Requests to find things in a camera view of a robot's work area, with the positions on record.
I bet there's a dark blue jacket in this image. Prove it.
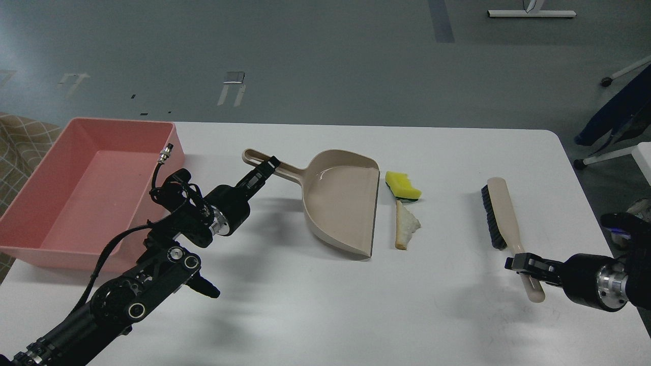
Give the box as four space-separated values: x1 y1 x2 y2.
574 66 650 148

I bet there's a yellow green sponge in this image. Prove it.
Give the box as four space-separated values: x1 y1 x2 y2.
384 171 422 202

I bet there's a beige plastic dustpan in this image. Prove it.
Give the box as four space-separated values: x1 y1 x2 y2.
274 149 380 259

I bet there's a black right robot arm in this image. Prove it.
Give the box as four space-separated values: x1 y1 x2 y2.
505 212 650 312

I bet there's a white table corner right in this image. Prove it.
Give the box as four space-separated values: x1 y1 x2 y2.
632 141 651 185

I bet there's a silver floor plate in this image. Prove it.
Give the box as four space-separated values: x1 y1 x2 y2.
223 71 246 85

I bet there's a white bread slice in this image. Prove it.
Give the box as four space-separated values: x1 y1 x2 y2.
394 201 422 250

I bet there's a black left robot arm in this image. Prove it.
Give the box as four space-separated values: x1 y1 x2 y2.
2 143 281 365

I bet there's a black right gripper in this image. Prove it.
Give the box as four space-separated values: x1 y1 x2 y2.
505 253 629 312

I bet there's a pink plastic bin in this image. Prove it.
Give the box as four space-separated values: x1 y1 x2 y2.
1 118 185 271

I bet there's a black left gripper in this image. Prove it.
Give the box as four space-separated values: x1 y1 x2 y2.
204 156 281 236

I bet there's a white office chair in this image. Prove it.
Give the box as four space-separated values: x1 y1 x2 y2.
573 56 650 170

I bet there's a white desk leg base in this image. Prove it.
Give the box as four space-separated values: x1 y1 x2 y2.
487 10 577 19

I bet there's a beige hand brush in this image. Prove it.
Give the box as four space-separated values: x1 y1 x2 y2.
481 176 546 303

